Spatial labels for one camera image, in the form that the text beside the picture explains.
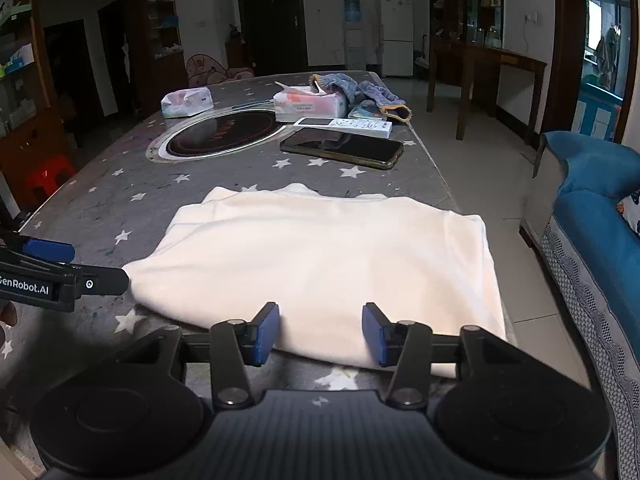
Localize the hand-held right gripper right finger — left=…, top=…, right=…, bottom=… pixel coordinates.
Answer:
left=361, top=301, right=521, bottom=409

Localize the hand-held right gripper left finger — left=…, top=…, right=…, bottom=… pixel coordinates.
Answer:
left=117, top=301, right=281, bottom=409

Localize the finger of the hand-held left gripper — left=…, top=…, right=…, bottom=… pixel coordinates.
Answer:
left=75, top=266, right=132, bottom=297
left=0, top=230, right=76, bottom=265

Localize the cream sweatshirt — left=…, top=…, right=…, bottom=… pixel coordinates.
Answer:
left=121, top=182, right=508, bottom=380

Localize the person's left hand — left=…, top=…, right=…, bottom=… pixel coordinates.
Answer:
left=0, top=302, right=18, bottom=361

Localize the red plastic stool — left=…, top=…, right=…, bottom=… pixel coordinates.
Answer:
left=25, top=156, right=78, bottom=201

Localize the wide wooden display cabinet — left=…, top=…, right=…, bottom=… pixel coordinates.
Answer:
left=0, top=0, right=76, bottom=196

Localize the round black induction cooktop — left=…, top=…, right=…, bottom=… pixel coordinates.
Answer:
left=146, top=110, right=293, bottom=162

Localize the black smartphone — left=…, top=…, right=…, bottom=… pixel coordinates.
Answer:
left=279, top=126, right=405, bottom=170

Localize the soft white tissue pack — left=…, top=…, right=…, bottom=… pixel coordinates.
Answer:
left=160, top=87, right=215, bottom=119

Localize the white remote control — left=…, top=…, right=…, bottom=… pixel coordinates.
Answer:
left=293, top=116, right=393, bottom=140

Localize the narrow wooden display cabinet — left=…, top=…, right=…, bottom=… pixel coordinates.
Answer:
left=125, top=0, right=188, bottom=106

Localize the pink white tissue box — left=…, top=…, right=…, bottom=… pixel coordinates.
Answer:
left=273, top=81, right=348, bottom=123

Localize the polka dot play tent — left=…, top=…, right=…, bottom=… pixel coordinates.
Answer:
left=186, top=54, right=256, bottom=88

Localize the blue sofa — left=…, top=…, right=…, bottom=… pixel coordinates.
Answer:
left=520, top=131, right=640, bottom=480

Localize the blue knitted cloth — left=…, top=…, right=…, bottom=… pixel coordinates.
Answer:
left=310, top=73, right=413, bottom=123

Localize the water dispenser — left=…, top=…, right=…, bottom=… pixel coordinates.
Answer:
left=342, top=0, right=365, bottom=72

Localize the white refrigerator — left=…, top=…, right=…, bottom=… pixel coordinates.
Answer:
left=378, top=0, right=415, bottom=78

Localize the dark wooden side desk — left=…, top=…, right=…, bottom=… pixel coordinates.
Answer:
left=426, top=37, right=548, bottom=147

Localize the dark wooden door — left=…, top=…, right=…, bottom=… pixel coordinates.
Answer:
left=235, top=0, right=309, bottom=73

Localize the blue cabinet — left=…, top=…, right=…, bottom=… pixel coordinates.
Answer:
left=574, top=80, right=623, bottom=142

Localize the dark glass-front display cabinet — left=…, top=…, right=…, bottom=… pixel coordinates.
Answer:
left=428, top=0, right=506, bottom=86

